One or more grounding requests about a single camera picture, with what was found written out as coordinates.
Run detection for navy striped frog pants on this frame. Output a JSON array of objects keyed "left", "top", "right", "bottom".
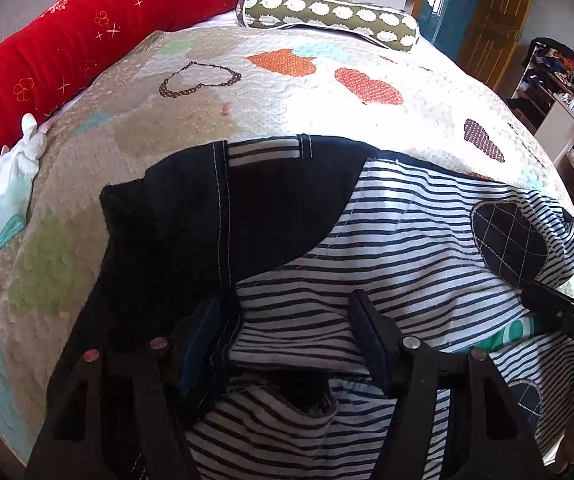
[{"left": 47, "top": 136, "right": 574, "bottom": 479}]

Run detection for long red bolster pillow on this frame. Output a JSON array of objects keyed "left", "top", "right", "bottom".
[{"left": 0, "top": 0, "right": 238, "bottom": 151}]

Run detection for wooden door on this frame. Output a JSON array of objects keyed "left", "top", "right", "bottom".
[{"left": 456, "top": 0, "right": 531, "bottom": 90}]

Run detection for heart patterned quilt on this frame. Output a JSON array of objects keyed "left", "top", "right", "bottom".
[{"left": 0, "top": 27, "right": 574, "bottom": 462}]

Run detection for green white patterned pillow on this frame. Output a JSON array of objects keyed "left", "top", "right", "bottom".
[{"left": 236, "top": 0, "right": 419, "bottom": 51}]

